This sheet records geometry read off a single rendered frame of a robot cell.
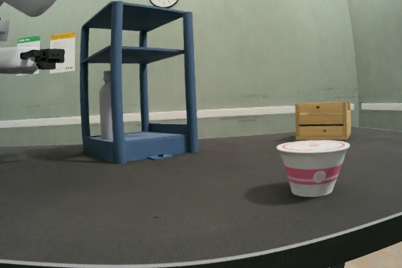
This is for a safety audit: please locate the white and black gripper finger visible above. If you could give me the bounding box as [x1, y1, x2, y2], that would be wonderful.
[36, 62, 56, 70]
[20, 48, 65, 63]

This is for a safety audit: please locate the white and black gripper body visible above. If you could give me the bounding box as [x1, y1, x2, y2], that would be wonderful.
[0, 47, 38, 74]

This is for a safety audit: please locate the blue shelving unit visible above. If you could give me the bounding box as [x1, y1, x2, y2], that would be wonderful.
[80, 1, 199, 164]

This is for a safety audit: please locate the small wooden crate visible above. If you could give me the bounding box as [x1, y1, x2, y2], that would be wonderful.
[296, 102, 351, 140]

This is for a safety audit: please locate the grey bottle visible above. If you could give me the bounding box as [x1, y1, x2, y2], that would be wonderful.
[99, 70, 113, 140]

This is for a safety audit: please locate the white yogurt cup with pink stripe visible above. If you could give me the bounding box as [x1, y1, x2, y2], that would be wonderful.
[277, 141, 350, 197]

